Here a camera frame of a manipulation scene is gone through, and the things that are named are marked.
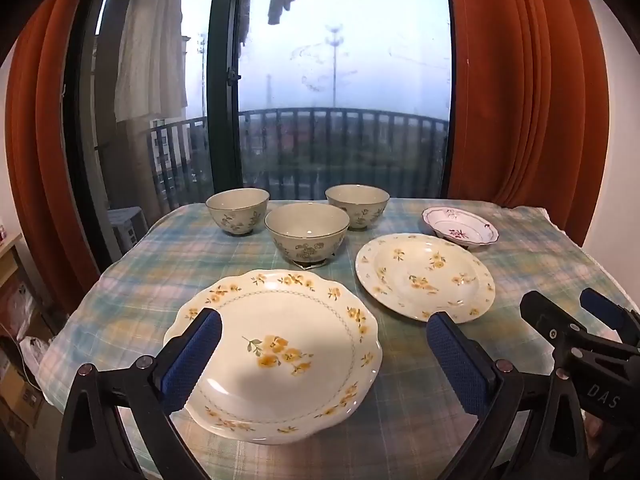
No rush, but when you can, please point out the cream floral bowl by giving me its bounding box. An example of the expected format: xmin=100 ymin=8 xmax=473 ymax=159
xmin=264 ymin=202 xmax=350 ymax=266
xmin=325 ymin=184 xmax=390 ymax=231
xmin=206 ymin=188 xmax=271 ymax=236

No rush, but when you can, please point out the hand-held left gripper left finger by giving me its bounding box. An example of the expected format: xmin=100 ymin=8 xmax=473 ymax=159
xmin=56 ymin=308 xmax=223 ymax=480

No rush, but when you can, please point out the street lamp pole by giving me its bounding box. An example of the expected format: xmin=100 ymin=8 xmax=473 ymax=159
xmin=324 ymin=22 xmax=347 ymax=109

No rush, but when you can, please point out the white hanging garment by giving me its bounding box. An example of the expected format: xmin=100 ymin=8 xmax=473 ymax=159
xmin=113 ymin=0 xmax=184 ymax=124

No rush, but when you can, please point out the orange curtain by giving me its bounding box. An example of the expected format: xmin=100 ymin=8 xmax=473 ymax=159
xmin=4 ymin=0 xmax=103 ymax=288
xmin=444 ymin=0 xmax=612 ymax=247

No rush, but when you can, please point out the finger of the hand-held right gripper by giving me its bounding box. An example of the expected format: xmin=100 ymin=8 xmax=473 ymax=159
xmin=580 ymin=287 xmax=640 ymax=348
xmin=519 ymin=290 xmax=596 ymax=368

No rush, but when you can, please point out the plaid tablecloth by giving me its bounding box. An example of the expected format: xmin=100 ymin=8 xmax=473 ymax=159
xmin=37 ymin=197 xmax=640 ymax=480

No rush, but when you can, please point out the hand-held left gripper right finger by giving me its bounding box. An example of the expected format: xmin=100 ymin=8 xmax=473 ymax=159
xmin=426 ymin=311 xmax=588 ymax=480

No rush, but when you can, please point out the white dish with red flowers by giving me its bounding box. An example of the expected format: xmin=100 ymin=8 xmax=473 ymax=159
xmin=422 ymin=206 xmax=500 ymax=250

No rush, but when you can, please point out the dark green window frame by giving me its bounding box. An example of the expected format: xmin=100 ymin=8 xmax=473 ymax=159
xmin=60 ymin=0 xmax=455 ymax=261

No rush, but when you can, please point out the cardboard box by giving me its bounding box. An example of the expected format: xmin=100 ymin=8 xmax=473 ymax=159
xmin=0 ymin=350 xmax=46 ymax=442

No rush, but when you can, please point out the black balcony railing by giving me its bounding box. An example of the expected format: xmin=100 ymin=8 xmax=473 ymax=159
xmin=146 ymin=106 xmax=449 ymax=202

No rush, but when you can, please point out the round yellow flower plate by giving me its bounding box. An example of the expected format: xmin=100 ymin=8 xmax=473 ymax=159
xmin=355 ymin=233 xmax=496 ymax=324

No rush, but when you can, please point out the white plastic bag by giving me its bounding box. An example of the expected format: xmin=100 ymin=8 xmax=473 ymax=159
xmin=19 ymin=336 xmax=52 ymax=392

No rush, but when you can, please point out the wooden shelf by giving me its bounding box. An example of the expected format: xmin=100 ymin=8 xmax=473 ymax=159
xmin=0 ymin=232 xmax=32 ymax=283

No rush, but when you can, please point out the grey plastic crate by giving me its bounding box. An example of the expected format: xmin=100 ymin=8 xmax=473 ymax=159
xmin=107 ymin=205 xmax=149 ymax=262

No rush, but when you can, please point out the scalloped yellow flower plate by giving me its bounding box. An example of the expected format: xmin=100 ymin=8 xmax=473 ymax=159
xmin=163 ymin=268 xmax=383 ymax=446

